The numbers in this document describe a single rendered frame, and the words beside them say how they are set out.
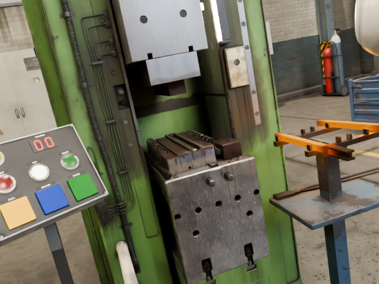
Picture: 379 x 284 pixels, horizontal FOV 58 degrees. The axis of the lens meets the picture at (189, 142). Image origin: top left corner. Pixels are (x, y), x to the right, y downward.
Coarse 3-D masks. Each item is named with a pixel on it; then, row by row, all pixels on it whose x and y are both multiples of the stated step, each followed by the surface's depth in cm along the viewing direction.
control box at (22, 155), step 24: (0, 144) 104; (24, 144) 107; (72, 144) 115; (0, 168) 100; (24, 168) 104; (48, 168) 107; (72, 168) 111; (0, 192) 97; (24, 192) 101; (0, 216) 95; (48, 216) 101; (0, 240) 92
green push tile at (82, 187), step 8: (80, 176) 110; (88, 176) 112; (72, 184) 108; (80, 184) 109; (88, 184) 111; (72, 192) 107; (80, 192) 108; (88, 192) 109; (96, 192) 111; (80, 200) 107
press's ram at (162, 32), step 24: (120, 0) 120; (144, 0) 122; (168, 0) 125; (192, 0) 127; (120, 24) 128; (144, 24) 123; (168, 24) 126; (192, 24) 128; (144, 48) 125; (168, 48) 127; (192, 48) 131
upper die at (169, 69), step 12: (156, 60) 127; (168, 60) 128; (180, 60) 129; (192, 60) 131; (132, 72) 162; (144, 72) 133; (156, 72) 127; (168, 72) 128; (180, 72) 130; (192, 72) 131; (144, 84) 139; (156, 84) 128
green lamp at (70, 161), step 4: (68, 156) 112; (72, 156) 113; (64, 160) 111; (68, 160) 111; (72, 160) 112; (76, 160) 113; (64, 164) 110; (68, 164) 111; (72, 164) 111; (76, 164) 112
